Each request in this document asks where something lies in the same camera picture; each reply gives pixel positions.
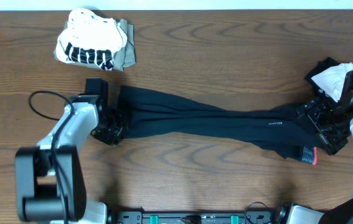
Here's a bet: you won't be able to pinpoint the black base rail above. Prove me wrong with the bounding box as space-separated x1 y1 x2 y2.
106 202 289 224

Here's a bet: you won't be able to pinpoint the white shirt with black print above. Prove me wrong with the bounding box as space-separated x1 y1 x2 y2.
54 8 128 71

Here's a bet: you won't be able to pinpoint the black and white garment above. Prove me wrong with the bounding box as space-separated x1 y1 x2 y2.
305 57 353 103

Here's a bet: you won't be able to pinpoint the black pants with red waistband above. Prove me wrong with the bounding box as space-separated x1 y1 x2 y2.
118 86 321 165

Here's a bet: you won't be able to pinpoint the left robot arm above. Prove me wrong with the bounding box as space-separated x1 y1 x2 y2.
15 78 126 223

